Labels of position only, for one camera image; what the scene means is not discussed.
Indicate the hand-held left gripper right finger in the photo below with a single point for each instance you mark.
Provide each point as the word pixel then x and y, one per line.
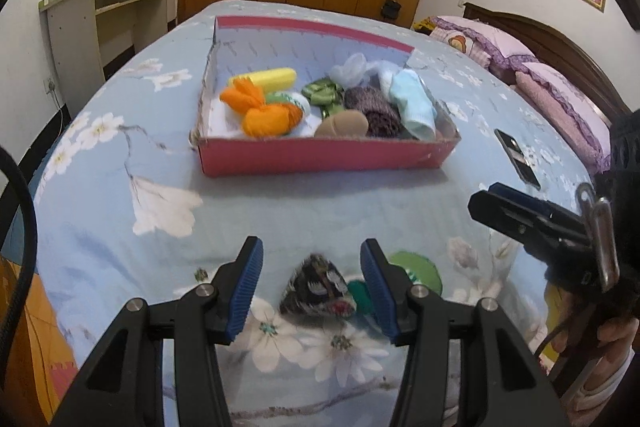
pixel 380 292

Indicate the beige shelf desk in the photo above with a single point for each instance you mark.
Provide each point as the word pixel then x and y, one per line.
pixel 75 37

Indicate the pink ruffled pillow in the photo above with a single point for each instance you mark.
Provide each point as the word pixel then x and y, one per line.
pixel 490 39
pixel 565 107

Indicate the pink cardboard box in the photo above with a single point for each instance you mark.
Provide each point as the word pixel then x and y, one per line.
pixel 325 157

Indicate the metal spring clip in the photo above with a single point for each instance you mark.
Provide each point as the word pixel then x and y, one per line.
pixel 605 247

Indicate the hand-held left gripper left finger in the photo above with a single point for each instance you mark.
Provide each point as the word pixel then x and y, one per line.
pixel 245 292

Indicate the black hanging bag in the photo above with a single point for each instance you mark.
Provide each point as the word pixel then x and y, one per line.
pixel 391 9

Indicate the orange sock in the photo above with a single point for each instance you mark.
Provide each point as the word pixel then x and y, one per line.
pixel 267 119
pixel 240 97

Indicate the purple knitted sock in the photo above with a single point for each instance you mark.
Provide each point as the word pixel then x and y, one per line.
pixel 375 112

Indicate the green sock with white label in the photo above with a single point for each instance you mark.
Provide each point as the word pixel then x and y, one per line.
pixel 420 269

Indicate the black smartphone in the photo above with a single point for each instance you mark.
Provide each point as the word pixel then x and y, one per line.
pixel 517 157

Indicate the green patterned sock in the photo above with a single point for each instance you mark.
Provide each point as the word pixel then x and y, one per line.
pixel 322 92

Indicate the sheer grey sock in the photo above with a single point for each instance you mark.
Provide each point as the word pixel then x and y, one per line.
pixel 350 69

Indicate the black patterned sock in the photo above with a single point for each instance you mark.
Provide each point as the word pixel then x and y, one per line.
pixel 315 287

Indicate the light blue sock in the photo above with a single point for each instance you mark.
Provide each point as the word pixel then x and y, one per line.
pixel 412 107

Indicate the beige sock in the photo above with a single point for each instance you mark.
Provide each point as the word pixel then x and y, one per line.
pixel 345 124

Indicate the checked cartoon pillow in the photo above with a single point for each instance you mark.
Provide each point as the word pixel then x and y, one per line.
pixel 460 44

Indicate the yellow sock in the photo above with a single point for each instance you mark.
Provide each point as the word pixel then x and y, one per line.
pixel 270 78

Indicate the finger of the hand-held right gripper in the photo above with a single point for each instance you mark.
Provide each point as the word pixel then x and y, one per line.
pixel 515 222
pixel 530 199

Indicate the dark wooden headboard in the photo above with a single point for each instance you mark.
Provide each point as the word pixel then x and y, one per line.
pixel 560 42

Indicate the small green sock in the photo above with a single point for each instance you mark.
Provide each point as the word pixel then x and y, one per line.
pixel 359 294

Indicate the green and white sock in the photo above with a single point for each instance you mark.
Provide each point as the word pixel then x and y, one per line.
pixel 300 104

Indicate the white wall socket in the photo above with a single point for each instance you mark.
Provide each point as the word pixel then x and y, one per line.
pixel 50 85

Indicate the yellow patterned item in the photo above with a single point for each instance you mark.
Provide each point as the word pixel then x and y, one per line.
pixel 423 26

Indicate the person's right hand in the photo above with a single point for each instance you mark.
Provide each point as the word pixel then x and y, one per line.
pixel 615 332

